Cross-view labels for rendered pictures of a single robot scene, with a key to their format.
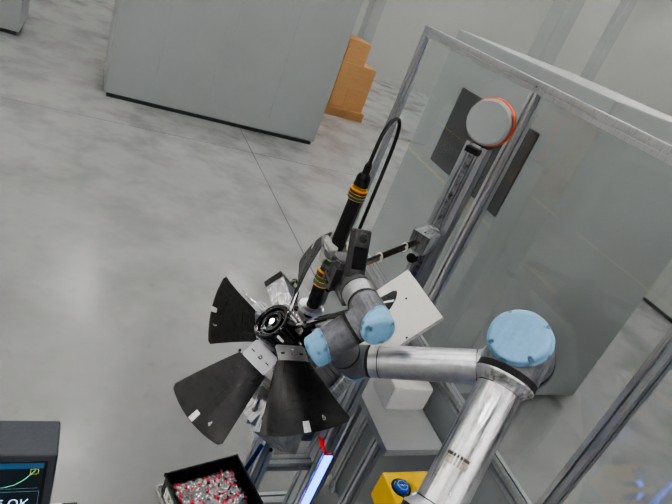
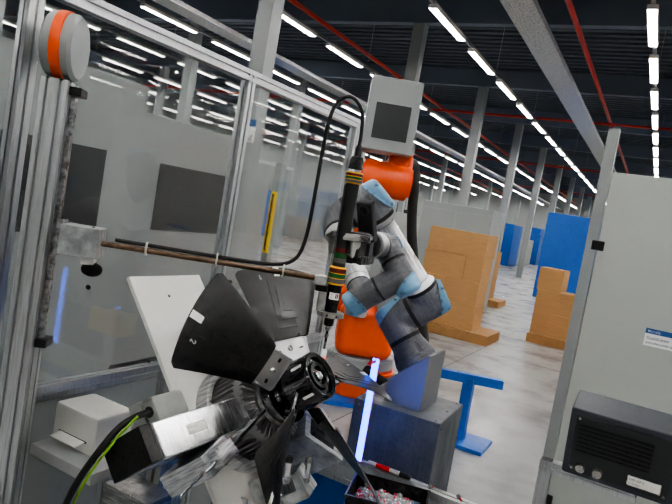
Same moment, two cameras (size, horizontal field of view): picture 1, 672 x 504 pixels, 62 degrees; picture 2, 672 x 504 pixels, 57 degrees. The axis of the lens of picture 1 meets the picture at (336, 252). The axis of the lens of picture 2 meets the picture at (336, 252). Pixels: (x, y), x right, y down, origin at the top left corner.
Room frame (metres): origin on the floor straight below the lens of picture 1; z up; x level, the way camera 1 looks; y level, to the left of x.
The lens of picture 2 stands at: (2.15, 1.30, 1.62)
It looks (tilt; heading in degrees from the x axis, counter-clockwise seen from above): 4 degrees down; 237
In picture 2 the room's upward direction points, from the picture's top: 10 degrees clockwise
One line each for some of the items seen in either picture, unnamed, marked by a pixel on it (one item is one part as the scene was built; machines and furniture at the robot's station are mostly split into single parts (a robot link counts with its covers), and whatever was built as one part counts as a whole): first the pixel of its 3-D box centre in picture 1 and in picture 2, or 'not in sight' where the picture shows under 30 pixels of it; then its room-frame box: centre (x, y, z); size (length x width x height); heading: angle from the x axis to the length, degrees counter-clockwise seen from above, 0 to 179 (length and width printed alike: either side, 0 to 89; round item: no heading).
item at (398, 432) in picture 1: (394, 412); (114, 446); (1.65, -0.42, 0.84); 0.36 x 0.24 x 0.03; 29
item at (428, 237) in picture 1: (424, 240); (80, 240); (1.85, -0.27, 1.44); 0.10 x 0.07 x 0.08; 154
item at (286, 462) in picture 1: (285, 462); not in sight; (1.51, -0.12, 0.56); 0.19 x 0.04 x 0.04; 119
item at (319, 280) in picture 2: (318, 293); (329, 296); (1.30, 0.00, 1.40); 0.09 x 0.07 x 0.10; 154
